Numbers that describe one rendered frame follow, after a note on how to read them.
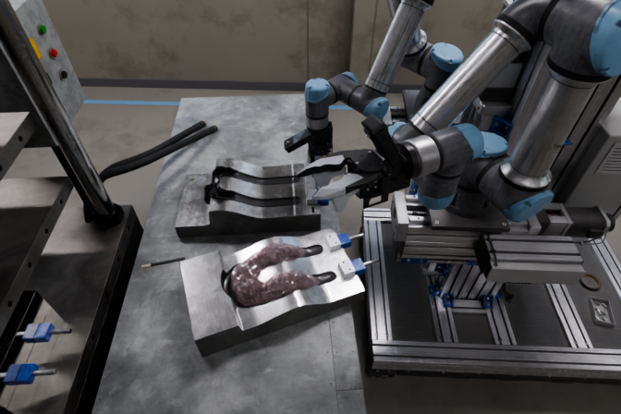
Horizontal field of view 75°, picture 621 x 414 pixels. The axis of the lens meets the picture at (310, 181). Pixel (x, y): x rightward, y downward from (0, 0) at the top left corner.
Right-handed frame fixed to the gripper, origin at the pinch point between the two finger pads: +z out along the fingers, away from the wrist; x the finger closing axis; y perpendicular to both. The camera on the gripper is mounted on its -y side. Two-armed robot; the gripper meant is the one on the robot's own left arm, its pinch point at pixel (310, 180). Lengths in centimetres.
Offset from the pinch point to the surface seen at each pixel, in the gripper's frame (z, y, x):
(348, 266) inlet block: -19, 55, 22
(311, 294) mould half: -5, 56, 18
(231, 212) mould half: 9, 47, 53
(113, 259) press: 50, 59, 63
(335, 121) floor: -103, 119, 206
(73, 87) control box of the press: 47, 16, 110
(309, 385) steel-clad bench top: 5, 66, -1
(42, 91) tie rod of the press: 48, 1, 71
